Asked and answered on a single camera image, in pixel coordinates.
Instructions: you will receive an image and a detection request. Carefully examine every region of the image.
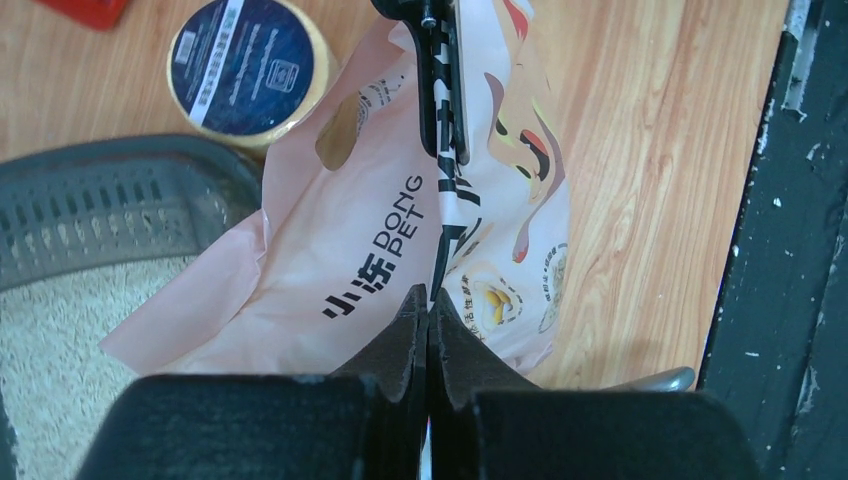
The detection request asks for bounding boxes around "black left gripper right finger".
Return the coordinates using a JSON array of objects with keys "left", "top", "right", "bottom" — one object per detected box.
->
[{"left": 429, "top": 290, "right": 537, "bottom": 479}]

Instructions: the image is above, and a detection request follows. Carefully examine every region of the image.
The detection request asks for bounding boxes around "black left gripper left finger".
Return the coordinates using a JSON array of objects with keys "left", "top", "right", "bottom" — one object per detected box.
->
[{"left": 332, "top": 285, "right": 429, "bottom": 479}]

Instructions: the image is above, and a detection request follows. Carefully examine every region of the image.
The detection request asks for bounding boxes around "pink cat litter bag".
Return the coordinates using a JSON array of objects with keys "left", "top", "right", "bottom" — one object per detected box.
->
[{"left": 100, "top": 1, "right": 570, "bottom": 375}]

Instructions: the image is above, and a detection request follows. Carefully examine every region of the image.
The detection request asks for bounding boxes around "silver metal scoop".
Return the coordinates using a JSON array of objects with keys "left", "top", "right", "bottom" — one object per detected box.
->
[{"left": 606, "top": 366, "right": 696, "bottom": 392}]

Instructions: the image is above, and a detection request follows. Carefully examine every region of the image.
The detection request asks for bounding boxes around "black bag clip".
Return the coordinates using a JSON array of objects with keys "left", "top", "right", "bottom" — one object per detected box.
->
[{"left": 371, "top": 0, "right": 469, "bottom": 165}]

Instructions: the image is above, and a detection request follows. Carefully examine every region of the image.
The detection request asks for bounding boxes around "grey litter box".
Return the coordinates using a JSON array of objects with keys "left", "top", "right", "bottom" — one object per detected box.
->
[{"left": 1, "top": 135, "right": 261, "bottom": 479}]

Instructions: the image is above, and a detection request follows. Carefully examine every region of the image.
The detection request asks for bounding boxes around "yellow tape roll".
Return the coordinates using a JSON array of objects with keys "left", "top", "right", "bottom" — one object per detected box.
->
[{"left": 166, "top": 0, "right": 338, "bottom": 152}]

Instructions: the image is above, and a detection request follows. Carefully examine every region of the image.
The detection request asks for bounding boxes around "red shopping basket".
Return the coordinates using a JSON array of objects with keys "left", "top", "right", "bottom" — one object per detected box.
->
[{"left": 37, "top": 0, "right": 130, "bottom": 31}]

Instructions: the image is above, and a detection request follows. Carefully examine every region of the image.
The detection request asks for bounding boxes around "black mounting rail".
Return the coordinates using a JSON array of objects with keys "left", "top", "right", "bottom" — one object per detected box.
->
[{"left": 698, "top": 1, "right": 847, "bottom": 479}]

